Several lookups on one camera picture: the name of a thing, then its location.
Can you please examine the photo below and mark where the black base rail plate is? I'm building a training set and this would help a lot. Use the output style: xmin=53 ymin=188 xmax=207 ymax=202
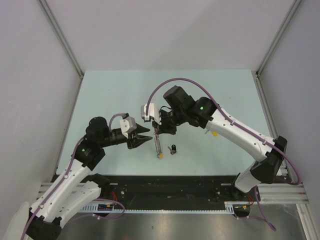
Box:
xmin=49 ymin=173 xmax=261 ymax=211

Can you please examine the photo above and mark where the left aluminium frame post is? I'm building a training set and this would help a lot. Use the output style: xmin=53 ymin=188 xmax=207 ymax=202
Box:
xmin=37 ymin=0 xmax=84 ymax=79

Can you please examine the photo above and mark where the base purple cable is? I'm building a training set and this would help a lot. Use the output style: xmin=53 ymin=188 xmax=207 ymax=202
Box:
xmin=234 ymin=187 xmax=277 ymax=232
xmin=92 ymin=197 xmax=126 ymax=221

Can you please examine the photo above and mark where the right aluminium frame post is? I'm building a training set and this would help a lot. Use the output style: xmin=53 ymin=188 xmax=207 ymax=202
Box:
xmin=255 ymin=0 xmax=304 ymax=78

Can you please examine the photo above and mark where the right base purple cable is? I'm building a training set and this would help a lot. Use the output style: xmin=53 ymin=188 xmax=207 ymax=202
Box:
xmin=234 ymin=187 xmax=277 ymax=232

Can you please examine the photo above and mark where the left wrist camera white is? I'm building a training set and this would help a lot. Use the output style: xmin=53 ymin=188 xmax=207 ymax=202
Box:
xmin=119 ymin=114 xmax=137 ymax=139

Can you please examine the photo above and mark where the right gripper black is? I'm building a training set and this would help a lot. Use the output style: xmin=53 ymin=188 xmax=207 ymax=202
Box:
xmin=152 ymin=108 xmax=187 ymax=136

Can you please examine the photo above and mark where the white slotted cable duct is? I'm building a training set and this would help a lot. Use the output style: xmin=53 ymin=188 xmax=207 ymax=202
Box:
xmin=79 ymin=202 xmax=249 ymax=215

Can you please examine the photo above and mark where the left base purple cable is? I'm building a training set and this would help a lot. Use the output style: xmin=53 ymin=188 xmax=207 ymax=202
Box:
xmin=92 ymin=197 xmax=126 ymax=221

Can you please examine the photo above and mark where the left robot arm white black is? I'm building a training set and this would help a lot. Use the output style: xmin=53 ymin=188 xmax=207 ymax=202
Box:
xmin=21 ymin=113 xmax=152 ymax=240

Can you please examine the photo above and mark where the keyring with chain and tags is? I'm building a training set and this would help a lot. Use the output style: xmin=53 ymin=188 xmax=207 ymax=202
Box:
xmin=153 ymin=127 xmax=164 ymax=160

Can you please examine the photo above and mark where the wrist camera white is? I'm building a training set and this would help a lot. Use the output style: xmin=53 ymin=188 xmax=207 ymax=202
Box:
xmin=140 ymin=103 xmax=162 ymax=125
xmin=119 ymin=114 xmax=137 ymax=139

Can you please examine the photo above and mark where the aluminium frame post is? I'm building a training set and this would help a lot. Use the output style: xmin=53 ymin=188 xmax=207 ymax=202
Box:
xmin=255 ymin=0 xmax=304 ymax=78
xmin=37 ymin=0 xmax=84 ymax=79

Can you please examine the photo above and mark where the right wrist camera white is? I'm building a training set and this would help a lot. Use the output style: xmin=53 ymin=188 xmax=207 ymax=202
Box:
xmin=140 ymin=103 xmax=162 ymax=125

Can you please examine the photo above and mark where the black key tag with key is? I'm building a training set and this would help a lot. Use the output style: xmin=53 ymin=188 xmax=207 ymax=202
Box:
xmin=168 ymin=144 xmax=177 ymax=155

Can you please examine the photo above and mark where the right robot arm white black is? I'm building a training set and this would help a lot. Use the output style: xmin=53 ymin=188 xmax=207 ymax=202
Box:
xmin=144 ymin=85 xmax=288 ymax=201

